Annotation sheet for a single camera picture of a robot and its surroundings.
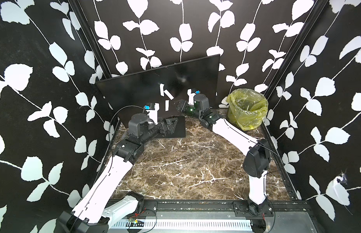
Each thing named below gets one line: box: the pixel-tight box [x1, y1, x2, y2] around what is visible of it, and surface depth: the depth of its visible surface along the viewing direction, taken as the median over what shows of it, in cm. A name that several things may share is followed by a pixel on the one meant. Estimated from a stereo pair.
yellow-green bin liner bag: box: [225, 88, 269, 131], surface depth 92 cm
